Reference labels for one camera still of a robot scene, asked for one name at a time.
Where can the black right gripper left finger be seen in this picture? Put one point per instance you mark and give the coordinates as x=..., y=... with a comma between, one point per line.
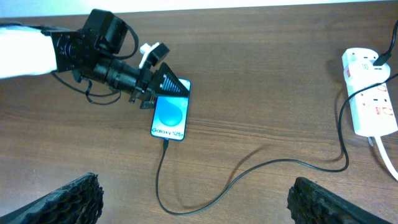
x=80, y=201

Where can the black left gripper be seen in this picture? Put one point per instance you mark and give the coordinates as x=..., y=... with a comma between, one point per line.
x=161, y=82

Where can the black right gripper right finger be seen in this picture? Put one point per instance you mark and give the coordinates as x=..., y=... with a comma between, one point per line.
x=309, y=202

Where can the blue screen Galaxy smartphone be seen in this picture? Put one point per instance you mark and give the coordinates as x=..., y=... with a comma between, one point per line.
x=170, y=118

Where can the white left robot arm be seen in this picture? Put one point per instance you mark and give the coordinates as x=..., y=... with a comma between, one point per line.
x=105, y=50

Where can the white USB charger plug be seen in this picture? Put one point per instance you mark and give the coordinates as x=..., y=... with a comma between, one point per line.
x=363, y=73

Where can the white power strip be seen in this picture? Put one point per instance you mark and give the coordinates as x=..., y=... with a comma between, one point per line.
x=371, y=107

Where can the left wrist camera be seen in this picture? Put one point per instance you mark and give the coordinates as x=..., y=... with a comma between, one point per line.
x=153, y=53

